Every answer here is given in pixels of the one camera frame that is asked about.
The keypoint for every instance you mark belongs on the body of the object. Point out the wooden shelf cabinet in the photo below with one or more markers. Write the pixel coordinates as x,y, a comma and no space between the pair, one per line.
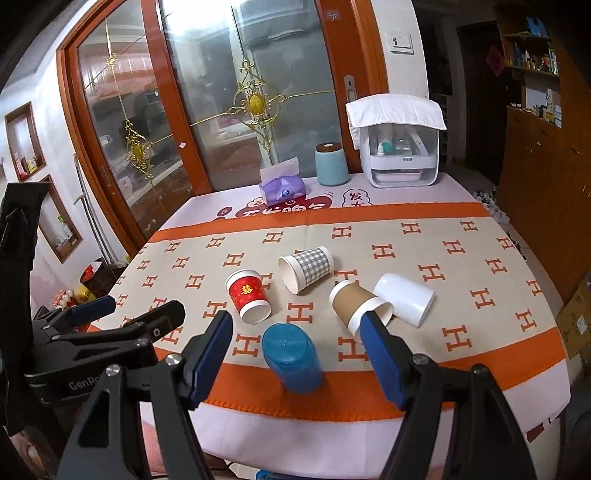
545,175

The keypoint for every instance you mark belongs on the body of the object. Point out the blue plastic cup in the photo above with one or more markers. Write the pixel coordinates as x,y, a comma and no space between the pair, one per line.
292,357

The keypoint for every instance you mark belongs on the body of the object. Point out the dark cloth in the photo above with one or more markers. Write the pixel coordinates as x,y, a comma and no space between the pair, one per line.
16,258

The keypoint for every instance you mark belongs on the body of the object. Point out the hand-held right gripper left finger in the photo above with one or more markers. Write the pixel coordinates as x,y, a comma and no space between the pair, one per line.
211,362

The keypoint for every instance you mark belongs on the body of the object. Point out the wooden glass sliding door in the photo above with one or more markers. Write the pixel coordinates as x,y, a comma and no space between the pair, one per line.
333,69

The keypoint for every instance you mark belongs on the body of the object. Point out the grey checked paper cup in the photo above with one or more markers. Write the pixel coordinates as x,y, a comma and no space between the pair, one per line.
310,266

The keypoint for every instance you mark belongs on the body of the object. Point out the light blue canister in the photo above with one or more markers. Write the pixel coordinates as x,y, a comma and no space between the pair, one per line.
332,166

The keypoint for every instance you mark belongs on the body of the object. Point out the purple tissue box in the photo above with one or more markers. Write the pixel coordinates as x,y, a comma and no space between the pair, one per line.
281,190

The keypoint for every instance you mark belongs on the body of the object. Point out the dark woven basket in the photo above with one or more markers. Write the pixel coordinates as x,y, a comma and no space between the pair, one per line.
99,279

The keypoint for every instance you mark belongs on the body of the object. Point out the white storage box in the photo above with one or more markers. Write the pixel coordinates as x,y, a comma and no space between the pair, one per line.
401,166

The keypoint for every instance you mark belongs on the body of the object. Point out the white light switch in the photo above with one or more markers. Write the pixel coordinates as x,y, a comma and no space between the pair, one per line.
400,44

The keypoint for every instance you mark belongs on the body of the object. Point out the cardboard box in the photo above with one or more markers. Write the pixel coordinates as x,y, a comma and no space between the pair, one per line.
577,318

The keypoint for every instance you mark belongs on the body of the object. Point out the wall niche with small things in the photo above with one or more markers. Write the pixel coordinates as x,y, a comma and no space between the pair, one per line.
25,147
60,221

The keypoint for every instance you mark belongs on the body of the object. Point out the red door decoration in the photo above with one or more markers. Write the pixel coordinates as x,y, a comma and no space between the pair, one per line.
495,61

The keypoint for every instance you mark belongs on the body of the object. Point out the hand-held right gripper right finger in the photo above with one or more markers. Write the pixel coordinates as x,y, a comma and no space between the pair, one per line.
382,362

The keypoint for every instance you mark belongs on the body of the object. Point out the white folded cloth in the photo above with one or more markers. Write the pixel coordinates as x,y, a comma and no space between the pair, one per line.
397,108

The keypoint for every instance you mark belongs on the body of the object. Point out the red paper cup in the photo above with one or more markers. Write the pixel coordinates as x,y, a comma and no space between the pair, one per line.
244,291

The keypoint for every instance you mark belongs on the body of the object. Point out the pile of shoes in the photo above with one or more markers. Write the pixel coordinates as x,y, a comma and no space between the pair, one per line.
489,203

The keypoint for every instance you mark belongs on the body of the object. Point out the orange patterned blanket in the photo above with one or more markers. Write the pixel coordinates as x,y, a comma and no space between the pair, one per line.
461,286

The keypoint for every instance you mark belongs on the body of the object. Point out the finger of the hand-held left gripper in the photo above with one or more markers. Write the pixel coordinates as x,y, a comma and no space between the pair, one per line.
161,316
94,308

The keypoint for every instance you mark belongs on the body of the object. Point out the brown paper cup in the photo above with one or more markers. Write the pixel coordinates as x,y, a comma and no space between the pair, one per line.
350,300

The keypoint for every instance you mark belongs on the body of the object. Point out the white cup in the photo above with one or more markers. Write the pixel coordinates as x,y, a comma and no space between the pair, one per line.
407,297

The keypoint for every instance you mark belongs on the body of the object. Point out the small wall hook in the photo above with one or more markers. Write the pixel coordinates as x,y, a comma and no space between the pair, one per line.
332,16

